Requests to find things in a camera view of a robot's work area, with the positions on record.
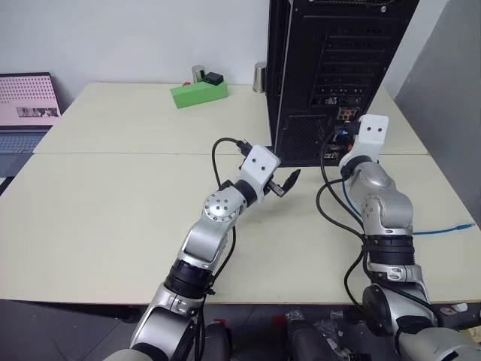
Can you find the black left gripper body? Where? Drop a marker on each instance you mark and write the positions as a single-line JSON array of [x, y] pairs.
[[276, 188]]

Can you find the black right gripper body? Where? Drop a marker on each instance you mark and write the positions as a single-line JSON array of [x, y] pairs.
[[354, 129]]

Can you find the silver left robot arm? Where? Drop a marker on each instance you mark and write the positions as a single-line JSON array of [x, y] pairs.
[[216, 210]]

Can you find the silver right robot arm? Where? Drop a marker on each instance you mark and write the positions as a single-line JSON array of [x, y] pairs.
[[387, 210]]

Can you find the black computer tower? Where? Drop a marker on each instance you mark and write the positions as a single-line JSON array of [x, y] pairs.
[[300, 75]]

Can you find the silver metal cup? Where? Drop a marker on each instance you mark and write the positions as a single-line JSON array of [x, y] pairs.
[[259, 77]]

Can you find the green rectangular box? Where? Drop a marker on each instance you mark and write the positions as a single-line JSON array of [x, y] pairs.
[[199, 96]]

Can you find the small black box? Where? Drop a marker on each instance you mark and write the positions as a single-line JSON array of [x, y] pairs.
[[213, 78]]

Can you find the silver metal can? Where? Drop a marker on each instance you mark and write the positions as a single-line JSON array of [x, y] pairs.
[[197, 73]]

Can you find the dark rounded shape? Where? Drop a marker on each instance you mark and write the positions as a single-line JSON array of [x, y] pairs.
[[308, 340], [218, 342]]

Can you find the black table caster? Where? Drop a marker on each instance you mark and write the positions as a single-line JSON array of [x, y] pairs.
[[130, 315]]

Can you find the laptop with pink screen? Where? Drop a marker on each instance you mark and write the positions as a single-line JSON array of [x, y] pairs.
[[26, 97]]

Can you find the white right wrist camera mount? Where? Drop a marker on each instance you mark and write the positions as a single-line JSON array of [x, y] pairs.
[[370, 135]]

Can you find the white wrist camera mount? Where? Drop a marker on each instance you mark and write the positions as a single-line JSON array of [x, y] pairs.
[[370, 135], [259, 165]]

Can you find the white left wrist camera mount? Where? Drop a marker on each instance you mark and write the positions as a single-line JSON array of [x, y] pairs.
[[259, 165]]

